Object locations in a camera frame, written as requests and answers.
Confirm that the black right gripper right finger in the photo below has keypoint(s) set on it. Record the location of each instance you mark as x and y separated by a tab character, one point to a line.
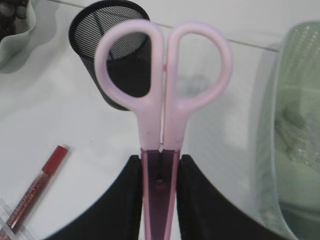
205	214

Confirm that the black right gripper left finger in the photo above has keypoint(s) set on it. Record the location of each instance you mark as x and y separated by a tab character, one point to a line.
116	215

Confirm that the pink scissors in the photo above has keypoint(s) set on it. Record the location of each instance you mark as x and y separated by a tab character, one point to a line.
162	114

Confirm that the red grape bunch with leaf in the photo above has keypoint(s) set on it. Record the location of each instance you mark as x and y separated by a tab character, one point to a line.
9	11

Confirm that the red glitter pen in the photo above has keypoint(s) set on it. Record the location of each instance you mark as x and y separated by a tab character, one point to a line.
34	191

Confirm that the green plastic woven basket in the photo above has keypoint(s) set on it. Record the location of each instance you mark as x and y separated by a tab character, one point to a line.
287	167

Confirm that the black mesh pen cup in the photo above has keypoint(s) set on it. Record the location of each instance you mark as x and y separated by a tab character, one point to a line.
129	60

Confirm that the pale green wavy plate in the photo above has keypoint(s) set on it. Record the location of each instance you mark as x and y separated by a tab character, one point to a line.
13	44

